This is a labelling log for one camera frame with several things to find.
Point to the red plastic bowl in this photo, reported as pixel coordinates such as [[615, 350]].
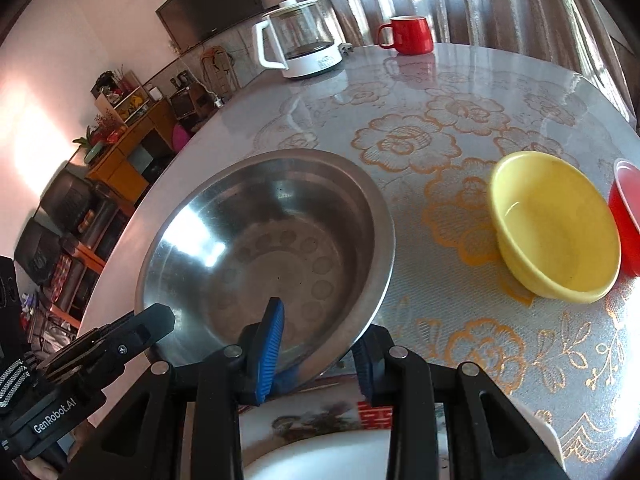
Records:
[[627, 220]]

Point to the black wall television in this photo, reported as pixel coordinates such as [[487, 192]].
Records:
[[205, 5]]

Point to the small wooden shelf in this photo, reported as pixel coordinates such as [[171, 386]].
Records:
[[120, 100]]

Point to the yellow plastic bowl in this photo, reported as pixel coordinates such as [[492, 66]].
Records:
[[555, 240]]

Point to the white plate with red-blue print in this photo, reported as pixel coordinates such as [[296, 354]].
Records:
[[310, 417]]

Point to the stainless steel bowl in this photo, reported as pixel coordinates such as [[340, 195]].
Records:
[[280, 240]]

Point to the white glass electric kettle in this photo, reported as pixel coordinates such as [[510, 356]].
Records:
[[315, 62]]

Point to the wooden cabinet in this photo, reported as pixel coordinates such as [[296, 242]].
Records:
[[125, 160]]

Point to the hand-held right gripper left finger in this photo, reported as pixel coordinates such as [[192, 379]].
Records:
[[270, 350]]

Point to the dark countertop oven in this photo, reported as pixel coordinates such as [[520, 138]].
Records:
[[187, 102]]

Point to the red mug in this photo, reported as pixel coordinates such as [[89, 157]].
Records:
[[412, 35]]

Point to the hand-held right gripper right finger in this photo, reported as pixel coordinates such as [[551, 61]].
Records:
[[365, 365]]

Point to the pink bag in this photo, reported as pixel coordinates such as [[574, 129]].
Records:
[[181, 137]]

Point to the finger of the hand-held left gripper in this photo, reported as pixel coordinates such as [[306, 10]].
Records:
[[135, 332]]

